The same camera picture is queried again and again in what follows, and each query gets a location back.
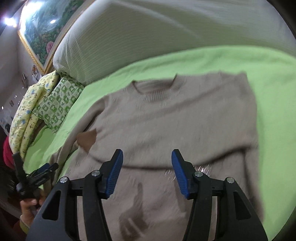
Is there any red cloth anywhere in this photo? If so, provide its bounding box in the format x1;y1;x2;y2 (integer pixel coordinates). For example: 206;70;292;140
3;136;15;170

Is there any person's left hand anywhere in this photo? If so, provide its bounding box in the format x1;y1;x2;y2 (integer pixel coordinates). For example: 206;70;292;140
20;189;46;227

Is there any ceiling light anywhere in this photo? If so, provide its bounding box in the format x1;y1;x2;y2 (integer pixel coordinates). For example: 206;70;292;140
3;16;18;28

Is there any striped white headboard cover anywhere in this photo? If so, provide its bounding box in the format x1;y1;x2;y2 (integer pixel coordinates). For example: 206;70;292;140
53;1;295;85

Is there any beige knit sweater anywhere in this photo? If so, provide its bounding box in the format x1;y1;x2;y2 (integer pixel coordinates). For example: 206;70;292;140
50;72;264;240

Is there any green bed sheet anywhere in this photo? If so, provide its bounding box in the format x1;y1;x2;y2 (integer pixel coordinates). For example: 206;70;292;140
24;46;295;240

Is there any green white checkered pillow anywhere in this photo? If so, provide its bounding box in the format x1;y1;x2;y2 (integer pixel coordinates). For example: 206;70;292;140
33;71;84;132

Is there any yellow floral quilt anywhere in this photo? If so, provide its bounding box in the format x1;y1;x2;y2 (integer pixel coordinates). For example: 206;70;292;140
9;71;60;158

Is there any gold framed floral painting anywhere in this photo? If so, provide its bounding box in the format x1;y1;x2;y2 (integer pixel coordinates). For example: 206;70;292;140
18;0;93;74

